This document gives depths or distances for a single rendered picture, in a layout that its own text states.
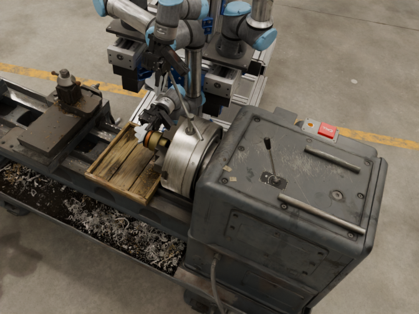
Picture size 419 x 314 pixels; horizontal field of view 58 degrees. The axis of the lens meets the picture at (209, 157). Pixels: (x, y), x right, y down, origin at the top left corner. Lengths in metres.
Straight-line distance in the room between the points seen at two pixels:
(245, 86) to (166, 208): 1.79
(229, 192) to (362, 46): 3.48
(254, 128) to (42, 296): 1.62
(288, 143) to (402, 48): 3.46
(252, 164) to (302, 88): 2.43
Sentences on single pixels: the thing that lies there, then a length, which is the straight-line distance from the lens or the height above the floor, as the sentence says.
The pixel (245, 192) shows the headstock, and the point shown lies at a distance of 1.23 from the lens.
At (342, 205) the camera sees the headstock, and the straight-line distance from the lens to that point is 1.31.
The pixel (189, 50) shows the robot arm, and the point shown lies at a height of 1.28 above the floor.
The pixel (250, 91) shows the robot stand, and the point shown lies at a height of 0.21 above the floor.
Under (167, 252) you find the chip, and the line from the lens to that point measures 1.87.
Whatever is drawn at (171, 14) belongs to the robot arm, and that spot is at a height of 1.60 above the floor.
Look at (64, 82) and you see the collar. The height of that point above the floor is 1.14.
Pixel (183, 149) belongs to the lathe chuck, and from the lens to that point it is 1.36.
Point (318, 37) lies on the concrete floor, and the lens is 4.42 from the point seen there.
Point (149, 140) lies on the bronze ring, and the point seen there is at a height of 1.10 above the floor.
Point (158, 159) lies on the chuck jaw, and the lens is 1.45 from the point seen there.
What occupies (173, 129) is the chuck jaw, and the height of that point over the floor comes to 1.15.
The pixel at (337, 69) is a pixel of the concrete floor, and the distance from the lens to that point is 4.04.
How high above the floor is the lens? 2.27
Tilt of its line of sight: 51 degrees down
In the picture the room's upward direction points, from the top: 10 degrees clockwise
